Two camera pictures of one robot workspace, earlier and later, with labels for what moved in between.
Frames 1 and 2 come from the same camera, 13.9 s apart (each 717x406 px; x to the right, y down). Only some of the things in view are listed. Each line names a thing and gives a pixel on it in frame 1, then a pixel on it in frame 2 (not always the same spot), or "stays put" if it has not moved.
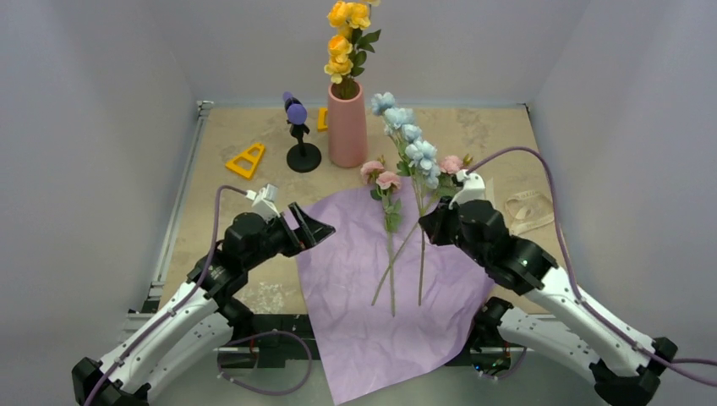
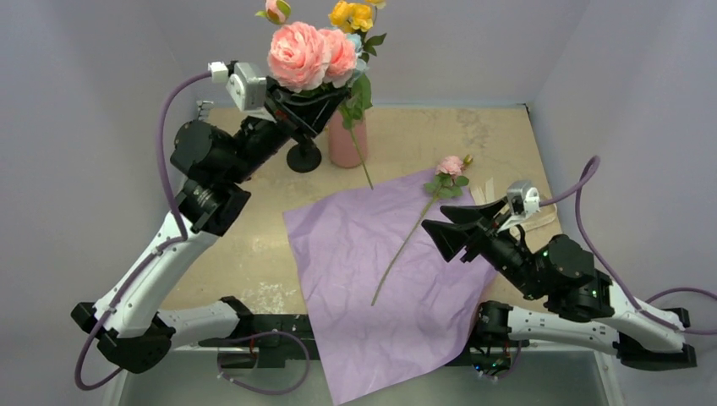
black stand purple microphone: (301, 157) stays put
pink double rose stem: (386, 183) -> (309, 57)
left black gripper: (312, 230) -> (295, 113)
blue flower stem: (422, 162) -> (361, 68)
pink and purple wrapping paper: (388, 306) stays put
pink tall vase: (347, 124) stays put
